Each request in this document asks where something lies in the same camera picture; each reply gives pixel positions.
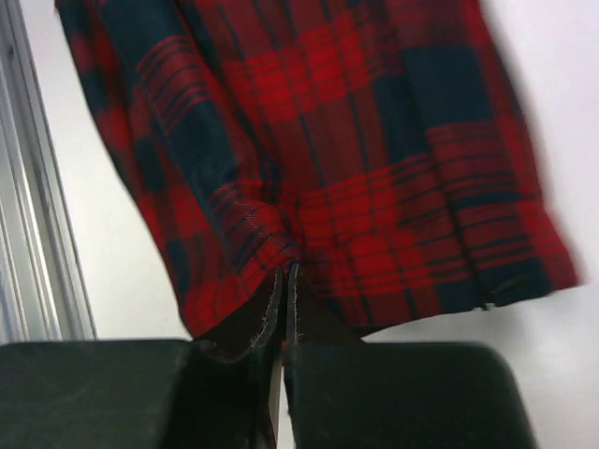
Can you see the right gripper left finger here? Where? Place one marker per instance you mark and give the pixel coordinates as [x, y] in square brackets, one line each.
[216, 393]

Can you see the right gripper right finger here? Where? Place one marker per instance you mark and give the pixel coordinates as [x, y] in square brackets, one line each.
[343, 392]

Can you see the red navy plaid skirt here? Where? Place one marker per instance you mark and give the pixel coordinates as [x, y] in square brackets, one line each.
[377, 145]

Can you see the aluminium front rail frame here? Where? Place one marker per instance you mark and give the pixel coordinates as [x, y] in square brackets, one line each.
[43, 296]

